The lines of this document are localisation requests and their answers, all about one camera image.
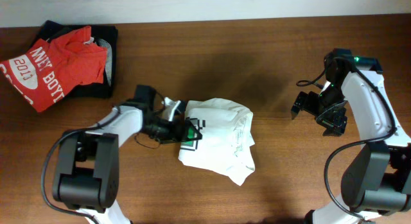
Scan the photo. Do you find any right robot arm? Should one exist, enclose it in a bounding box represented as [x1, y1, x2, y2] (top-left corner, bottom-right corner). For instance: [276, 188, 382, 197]
[291, 48, 410, 224]

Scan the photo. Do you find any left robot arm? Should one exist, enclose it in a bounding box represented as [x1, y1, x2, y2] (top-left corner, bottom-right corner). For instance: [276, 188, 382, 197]
[40, 85, 202, 223]

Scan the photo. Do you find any black folded garment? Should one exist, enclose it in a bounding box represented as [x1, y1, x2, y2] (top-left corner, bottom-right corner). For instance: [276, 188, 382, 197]
[30, 20, 118, 99]

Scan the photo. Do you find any grey folded garment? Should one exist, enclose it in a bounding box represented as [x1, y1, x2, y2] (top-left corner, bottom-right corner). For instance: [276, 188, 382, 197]
[96, 39, 112, 86]

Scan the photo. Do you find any red printed t-shirt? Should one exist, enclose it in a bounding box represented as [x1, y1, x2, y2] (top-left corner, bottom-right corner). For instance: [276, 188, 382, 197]
[1, 26, 107, 112]

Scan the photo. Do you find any white printed t-shirt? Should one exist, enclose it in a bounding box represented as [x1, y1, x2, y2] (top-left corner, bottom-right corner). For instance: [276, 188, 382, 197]
[179, 98, 255, 186]

